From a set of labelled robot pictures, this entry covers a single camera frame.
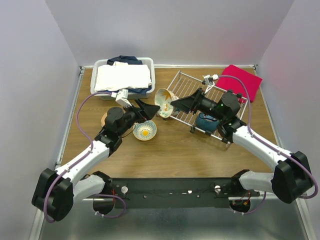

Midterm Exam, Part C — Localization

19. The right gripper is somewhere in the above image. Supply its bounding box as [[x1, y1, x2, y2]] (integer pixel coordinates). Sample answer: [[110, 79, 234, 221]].
[[171, 87, 226, 122]]

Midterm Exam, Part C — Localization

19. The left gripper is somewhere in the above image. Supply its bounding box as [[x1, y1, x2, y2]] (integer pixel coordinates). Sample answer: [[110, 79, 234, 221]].
[[118, 98, 160, 137]]

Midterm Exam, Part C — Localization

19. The yellow dotted bowl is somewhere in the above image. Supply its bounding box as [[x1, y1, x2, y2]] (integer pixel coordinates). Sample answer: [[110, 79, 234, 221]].
[[133, 120, 157, 141]]

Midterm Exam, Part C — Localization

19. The white floral bowl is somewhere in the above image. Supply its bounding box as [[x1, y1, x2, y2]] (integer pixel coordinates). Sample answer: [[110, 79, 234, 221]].
[[154, 88, 179, 119]]

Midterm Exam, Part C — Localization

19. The blue glazed bowl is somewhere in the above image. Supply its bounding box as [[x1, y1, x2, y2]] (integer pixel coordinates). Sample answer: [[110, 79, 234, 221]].
[[195, 112, 219, 133]]

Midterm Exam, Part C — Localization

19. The peach speckled bowl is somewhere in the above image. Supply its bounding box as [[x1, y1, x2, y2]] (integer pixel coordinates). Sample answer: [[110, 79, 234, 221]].
[[100, 113, 108, 127]]

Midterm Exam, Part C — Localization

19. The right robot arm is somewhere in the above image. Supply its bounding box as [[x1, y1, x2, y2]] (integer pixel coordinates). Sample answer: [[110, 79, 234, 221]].
[[171, 88, 319, 204]]

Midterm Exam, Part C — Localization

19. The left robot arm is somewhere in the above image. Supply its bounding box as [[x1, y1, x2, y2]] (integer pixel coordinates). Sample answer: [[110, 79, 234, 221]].
[[31, 99, 160, 223]]

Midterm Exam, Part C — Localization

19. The white folded towel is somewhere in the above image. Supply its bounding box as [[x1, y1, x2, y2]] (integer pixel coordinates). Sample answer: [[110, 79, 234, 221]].
[[94, 64, 152, 92]]

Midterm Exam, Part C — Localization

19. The white plastic laundry basket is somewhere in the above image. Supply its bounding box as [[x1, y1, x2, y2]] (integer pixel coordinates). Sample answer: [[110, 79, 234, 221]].
[[90, 57, 156, 101]]

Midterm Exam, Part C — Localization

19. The dark blue clothing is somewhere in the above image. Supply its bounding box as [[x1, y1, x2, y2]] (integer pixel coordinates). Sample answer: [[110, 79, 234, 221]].
[[96, 55, 153, 96]]

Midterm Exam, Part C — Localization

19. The pink folded cloth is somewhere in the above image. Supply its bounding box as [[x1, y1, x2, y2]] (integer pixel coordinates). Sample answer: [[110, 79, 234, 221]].
[[216, 65, 263, 103]]

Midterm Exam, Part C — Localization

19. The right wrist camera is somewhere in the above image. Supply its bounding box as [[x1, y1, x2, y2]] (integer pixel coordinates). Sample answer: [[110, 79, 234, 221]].
[[202, 74, 219, 94]]

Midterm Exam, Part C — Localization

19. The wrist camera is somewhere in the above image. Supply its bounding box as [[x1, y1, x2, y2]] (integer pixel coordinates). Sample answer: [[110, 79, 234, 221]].
[[202, 74, 219, 94], [111, 88, 132, 108]]

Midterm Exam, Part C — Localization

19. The silver wire dish rack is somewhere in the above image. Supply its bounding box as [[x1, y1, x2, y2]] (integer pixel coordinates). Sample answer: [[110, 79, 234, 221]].
[[165, 71, 247, 146]]

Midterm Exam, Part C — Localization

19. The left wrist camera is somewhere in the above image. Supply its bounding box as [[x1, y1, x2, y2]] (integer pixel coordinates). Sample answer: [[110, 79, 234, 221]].
[[111, 88, 132, 108]]

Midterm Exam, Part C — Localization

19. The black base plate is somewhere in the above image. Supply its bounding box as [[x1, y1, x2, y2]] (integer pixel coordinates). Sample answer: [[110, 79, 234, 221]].
[[93, 171, 261, 214]]

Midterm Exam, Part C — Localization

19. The aluminium frame rail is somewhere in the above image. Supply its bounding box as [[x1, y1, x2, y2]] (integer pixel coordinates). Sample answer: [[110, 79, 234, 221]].
[[28, 65, 85, 240]]

